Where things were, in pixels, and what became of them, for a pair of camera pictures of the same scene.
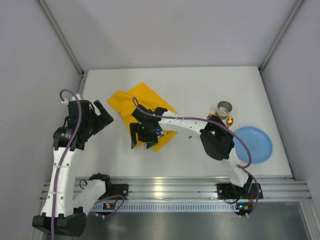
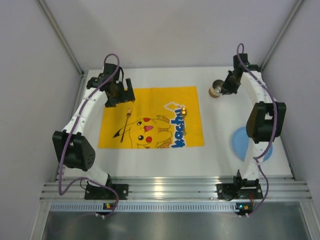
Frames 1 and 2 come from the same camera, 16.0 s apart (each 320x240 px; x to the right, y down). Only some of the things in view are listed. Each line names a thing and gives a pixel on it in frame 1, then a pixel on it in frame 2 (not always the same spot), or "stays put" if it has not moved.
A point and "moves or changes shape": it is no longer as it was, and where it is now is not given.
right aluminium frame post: x=263 y=64 stays put
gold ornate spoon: x=229 y=121 to x=184 y=112
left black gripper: x=95 y=121 to x=120 y=97
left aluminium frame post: x=67 y=48 stays put
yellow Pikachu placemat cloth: x=125 y=101 moves or changes shape
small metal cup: x=223 y=108 to x=215 y=91
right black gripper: x=143 y=135 to x=227 y=87
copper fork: x=212 y=113 to x=128 y=113
